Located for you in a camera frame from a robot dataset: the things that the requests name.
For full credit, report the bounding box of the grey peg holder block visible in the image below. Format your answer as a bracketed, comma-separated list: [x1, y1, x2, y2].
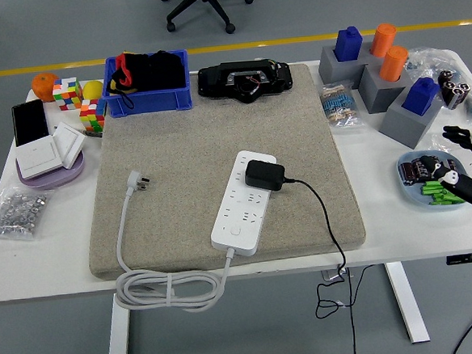
[356, 62, 415, 116]
[377, 85, 448, 153]
[316, 41, 380, 86]

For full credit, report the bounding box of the white power strip with cord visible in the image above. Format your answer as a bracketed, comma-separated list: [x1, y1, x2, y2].
[103, 147, 289, 318]

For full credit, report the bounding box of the white wall switch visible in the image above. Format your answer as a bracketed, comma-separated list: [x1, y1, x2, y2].
[14, 134, 65, 180]
[52, 120, 89, 171]

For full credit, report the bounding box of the blue square peg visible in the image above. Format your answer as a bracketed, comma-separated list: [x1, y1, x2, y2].
[399, 75, 442, 117]
[332, 26, 365, 63]

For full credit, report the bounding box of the grey-brown mat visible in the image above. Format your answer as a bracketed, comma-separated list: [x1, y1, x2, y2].
[76, 58, 369, 282]

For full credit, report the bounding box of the light blue tray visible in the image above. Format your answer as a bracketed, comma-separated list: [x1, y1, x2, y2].
[394, 147, 472, 215]

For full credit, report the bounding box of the black red fabric bundle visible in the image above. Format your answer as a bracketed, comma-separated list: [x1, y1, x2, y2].
[103, 47, 189, 112]

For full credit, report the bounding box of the multicoloured puzzle cube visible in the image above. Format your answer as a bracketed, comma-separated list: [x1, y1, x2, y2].
[51, 76, 86, 113]
[78, 97, 109, 135]

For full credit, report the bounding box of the black plug with cord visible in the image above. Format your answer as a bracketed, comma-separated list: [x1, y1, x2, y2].
[242, 151, 383, 354]

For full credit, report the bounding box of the blue plastic bin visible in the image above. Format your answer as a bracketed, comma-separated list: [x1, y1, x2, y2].
[103, 48, 195, 119]

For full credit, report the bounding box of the orange fruit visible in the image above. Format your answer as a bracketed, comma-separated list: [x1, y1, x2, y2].
[30, 71, 61, 103]

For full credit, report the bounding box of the yellow lemon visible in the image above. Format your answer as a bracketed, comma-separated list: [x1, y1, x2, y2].
[81, 78, 106, 102]

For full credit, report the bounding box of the bag of metal nuts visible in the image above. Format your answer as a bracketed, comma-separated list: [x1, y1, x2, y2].
[0, 183, 57, 243]

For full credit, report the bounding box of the silver bracket under table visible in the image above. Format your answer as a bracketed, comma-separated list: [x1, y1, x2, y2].
[321, 268, 348, 282]

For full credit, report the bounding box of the orange cylinder peg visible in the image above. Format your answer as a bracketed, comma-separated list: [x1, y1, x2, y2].
[368, 23, 399, 59]
[377, 44, 411, 83]

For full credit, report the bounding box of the purple tray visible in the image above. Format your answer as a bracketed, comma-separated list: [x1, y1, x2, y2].
[14, 149, 87, 192]

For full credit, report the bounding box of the clear bag of small parts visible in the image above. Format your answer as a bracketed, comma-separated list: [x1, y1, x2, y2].
[405, 44, 463, 83]

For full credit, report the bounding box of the white table leg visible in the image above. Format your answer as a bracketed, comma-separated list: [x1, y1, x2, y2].
[383, 259, 431, 346]
[101, 292, 134, 354]

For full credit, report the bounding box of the black smartphone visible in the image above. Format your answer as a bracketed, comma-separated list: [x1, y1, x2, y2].
[11, 98, 52, 148]

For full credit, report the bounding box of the black electronic housing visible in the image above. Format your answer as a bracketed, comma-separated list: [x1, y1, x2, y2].
[195, 57, 295, 107]

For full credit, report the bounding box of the green battery pile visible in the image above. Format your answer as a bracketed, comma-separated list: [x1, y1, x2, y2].
[421, 179, 466, 208]

